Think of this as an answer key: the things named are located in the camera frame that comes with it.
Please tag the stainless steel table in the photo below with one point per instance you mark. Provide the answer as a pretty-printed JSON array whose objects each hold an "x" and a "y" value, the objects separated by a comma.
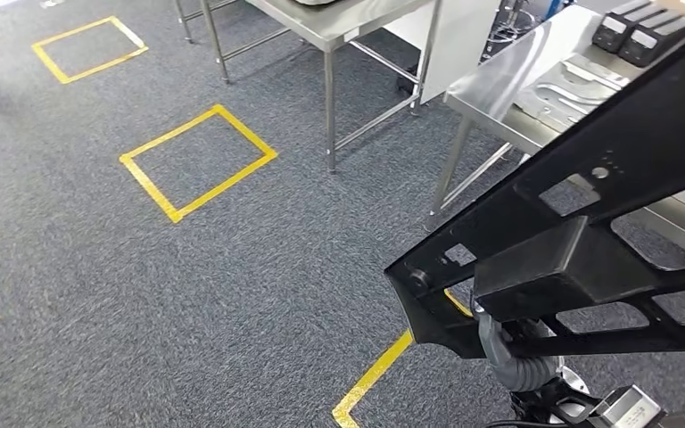
[{"x": 330, "y": 23}]

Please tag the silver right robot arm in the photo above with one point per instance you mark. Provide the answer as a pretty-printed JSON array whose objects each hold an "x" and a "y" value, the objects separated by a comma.
[{"x": 531, "y": 372}]

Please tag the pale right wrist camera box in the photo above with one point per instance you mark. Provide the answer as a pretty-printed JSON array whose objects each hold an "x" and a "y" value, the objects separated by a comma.
[{"x": 626, "y": 410}]

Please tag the black plastic frame part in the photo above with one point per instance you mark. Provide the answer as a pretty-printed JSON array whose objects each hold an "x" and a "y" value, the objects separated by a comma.
[{"x": 555, "y": 266}]

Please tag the blue storage rack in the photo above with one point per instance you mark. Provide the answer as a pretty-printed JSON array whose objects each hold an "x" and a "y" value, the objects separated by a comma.
[{"x": 551, "y": 7}]

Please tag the yellow floor tape square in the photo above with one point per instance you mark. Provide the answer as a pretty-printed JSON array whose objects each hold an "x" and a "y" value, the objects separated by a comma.
[
  {"x": 224, "y": 188},
  {"x": 101, "y": 67}
]

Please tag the stainless steel workbench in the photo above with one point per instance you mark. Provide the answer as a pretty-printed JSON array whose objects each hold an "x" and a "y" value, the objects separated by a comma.
[{"x": 496, "y": 83}]

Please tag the stamped grey metal plate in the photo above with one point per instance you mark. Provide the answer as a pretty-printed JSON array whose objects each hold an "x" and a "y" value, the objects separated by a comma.
[{"x": 567, "y": 94}]

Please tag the black box with white label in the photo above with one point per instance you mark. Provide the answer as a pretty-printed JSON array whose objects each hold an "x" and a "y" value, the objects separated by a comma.
[
  {"x": 652, "y": 38},
  {"x": 617, "y": 26}
]

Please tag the white board panel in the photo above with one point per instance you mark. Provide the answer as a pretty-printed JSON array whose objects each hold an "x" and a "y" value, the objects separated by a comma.
[{"x": 455, "y": 41}]

